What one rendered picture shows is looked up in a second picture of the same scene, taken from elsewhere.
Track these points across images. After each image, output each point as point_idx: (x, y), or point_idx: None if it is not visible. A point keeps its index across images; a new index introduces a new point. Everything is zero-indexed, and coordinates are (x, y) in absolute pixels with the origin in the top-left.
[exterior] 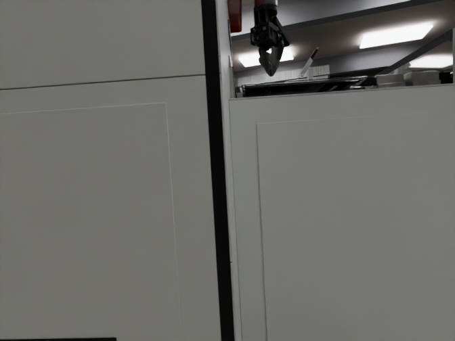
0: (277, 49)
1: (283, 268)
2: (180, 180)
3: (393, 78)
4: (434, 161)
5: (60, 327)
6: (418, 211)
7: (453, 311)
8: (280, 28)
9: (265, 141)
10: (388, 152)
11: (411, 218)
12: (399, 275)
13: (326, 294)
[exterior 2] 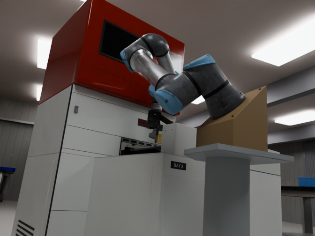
0: (156, 129)
1: (92, 232)
2: (50, 182)
3: None
4: (133, 191)
5: (30, 222)
6: (126, 215)
7: None
8: (162, 118)
9: (97, 174)
10: (122, 184)
11: (123, 218)
12: None
13: None
